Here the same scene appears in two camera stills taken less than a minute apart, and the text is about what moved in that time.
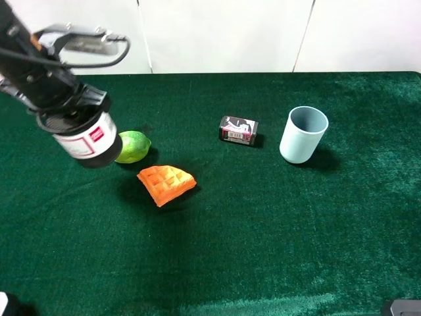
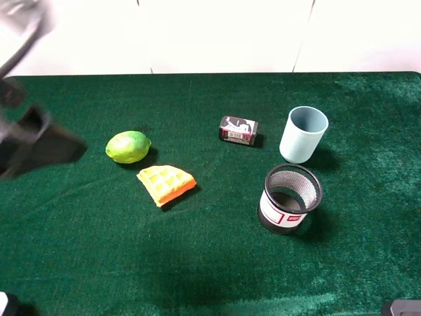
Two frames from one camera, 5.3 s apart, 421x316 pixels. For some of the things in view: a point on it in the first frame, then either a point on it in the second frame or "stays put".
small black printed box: (237, 130) stays put
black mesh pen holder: (91, 137) to (291, 191)
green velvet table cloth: (337, 235) stays put
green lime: (135, 145) stays put
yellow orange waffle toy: (164, 182) stays put
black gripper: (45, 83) to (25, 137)
